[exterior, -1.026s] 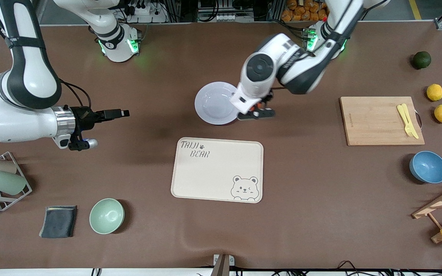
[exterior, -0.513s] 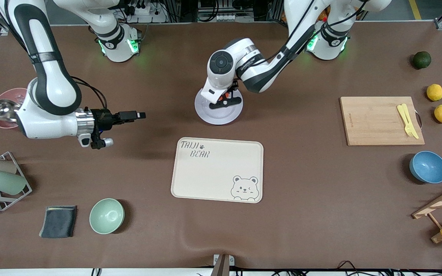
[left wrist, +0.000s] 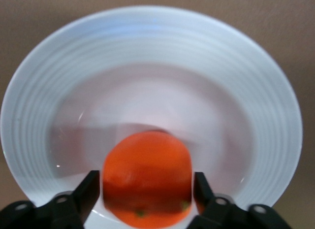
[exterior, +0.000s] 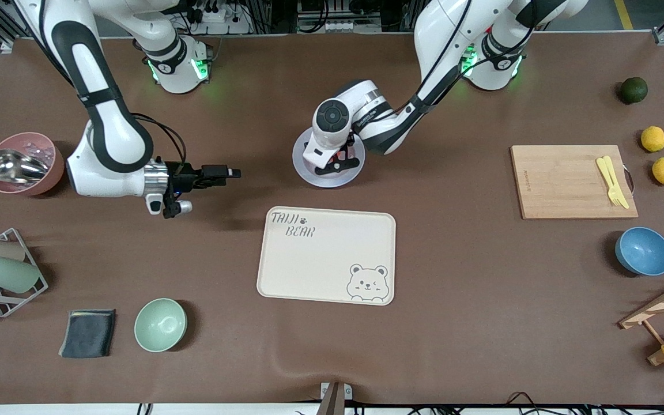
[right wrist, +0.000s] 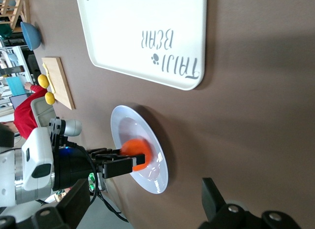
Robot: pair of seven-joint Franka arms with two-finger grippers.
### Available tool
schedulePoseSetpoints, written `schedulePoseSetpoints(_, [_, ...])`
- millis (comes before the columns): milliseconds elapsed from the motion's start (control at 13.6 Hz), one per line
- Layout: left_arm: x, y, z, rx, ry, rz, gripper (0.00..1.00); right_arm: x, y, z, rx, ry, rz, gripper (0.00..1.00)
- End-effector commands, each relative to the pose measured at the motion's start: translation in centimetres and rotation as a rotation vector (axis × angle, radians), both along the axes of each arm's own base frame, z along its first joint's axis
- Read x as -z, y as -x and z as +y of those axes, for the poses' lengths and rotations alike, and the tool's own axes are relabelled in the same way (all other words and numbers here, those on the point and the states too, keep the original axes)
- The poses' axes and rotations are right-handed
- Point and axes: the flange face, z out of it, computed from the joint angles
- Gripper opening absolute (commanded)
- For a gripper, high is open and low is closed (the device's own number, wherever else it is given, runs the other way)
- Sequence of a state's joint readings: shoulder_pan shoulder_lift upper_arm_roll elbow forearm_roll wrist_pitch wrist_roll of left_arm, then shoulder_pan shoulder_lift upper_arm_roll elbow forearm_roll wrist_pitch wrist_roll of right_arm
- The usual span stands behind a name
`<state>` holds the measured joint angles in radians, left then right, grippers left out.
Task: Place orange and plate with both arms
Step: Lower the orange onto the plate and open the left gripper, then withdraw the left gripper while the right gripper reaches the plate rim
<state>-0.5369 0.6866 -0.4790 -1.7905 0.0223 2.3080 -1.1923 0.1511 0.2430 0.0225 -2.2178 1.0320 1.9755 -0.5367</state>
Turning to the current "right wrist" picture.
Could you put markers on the orange mandarin fruit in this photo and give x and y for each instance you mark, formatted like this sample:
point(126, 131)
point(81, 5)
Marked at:
point(135, 146)

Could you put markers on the blue bowl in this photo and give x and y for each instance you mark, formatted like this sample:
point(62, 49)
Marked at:
point(30, 37)

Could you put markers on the beige chair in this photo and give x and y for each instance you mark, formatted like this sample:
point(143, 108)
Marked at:
point(43, 113)

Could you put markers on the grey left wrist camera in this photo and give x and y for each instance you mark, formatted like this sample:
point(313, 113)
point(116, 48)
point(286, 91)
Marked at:
point(73, 127)

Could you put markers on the bamboo cutting board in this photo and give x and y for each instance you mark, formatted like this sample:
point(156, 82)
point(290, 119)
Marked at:
point(64, 91)

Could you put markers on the wooden drying rack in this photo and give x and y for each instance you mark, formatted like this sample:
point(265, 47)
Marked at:
point(14, 7)

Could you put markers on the cream bear print tray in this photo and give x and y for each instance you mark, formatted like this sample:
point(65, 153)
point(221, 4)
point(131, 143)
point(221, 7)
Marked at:
point(137, 22)

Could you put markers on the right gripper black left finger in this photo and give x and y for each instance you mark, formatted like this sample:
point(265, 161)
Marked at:
point(73, 204)

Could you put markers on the teal plastic container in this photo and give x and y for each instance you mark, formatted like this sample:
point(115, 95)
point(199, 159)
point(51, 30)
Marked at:
point(5, 30)

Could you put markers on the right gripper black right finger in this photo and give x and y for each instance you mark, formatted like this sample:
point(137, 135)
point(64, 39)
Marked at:
point(214, 202)

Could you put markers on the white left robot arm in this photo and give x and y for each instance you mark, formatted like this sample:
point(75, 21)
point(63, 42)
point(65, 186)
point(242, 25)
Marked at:
point(37, 150)

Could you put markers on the yellow lemon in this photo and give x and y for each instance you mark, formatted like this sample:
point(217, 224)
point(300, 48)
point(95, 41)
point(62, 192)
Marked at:
point(50, 98)
point(43, 80)

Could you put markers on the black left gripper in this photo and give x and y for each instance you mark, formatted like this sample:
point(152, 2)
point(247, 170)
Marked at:
point(71, 165)

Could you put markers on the person in red sweater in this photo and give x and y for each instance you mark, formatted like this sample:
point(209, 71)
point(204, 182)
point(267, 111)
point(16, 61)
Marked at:
point(23, 115)

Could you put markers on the lavender round plate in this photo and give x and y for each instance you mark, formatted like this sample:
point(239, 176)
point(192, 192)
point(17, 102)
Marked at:
point(137, 125)

